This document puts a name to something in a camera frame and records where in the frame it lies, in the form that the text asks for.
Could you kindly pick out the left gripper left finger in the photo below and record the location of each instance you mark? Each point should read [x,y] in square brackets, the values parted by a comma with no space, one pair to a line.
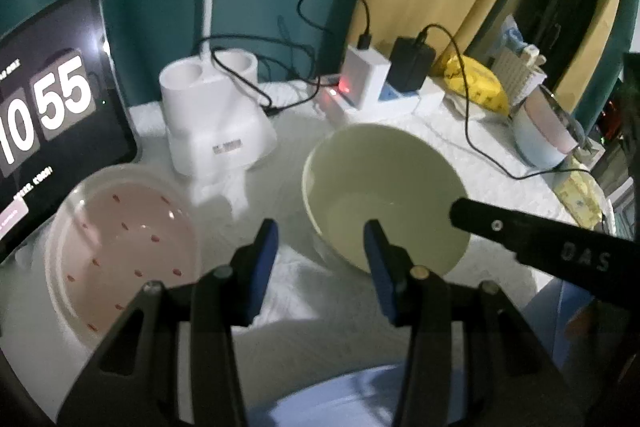
[229,296]

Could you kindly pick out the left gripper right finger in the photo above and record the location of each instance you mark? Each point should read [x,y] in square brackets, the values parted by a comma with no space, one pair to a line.
[414,296]

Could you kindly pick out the pink strawberry bowl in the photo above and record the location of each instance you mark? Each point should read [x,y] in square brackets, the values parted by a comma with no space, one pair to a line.
[121,227]

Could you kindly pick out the yellow tissue pack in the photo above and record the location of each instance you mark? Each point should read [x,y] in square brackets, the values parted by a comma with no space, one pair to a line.
[580,194]

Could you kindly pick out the blue plate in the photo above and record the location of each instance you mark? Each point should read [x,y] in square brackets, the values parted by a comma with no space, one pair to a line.
[364,398]

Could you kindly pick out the cream yellow bowl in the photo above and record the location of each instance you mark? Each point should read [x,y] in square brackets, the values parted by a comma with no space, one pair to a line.
[369,172]

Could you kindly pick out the light blue bowl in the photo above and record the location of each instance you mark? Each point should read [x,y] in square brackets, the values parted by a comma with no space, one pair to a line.
[533,145]

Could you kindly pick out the white desk lamp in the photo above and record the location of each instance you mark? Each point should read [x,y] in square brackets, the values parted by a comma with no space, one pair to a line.
[214,122]

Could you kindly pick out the white power strip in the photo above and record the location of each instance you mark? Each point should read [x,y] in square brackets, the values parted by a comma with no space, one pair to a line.
[382,103]

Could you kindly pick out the white plastic basket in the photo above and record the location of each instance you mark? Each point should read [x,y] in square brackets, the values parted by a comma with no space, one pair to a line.
[517,78]

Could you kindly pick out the yellow wet wipes pack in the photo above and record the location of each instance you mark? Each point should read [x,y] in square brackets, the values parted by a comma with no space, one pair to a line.
[474,90]

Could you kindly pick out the white charger plug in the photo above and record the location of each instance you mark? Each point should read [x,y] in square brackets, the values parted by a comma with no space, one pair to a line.
[362,76]

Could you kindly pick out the black power adapter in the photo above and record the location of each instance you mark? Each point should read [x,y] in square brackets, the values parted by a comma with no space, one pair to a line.
[410,62]

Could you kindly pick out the tablet showing clock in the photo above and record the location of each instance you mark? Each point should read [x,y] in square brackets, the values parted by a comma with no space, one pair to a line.
[62,114]

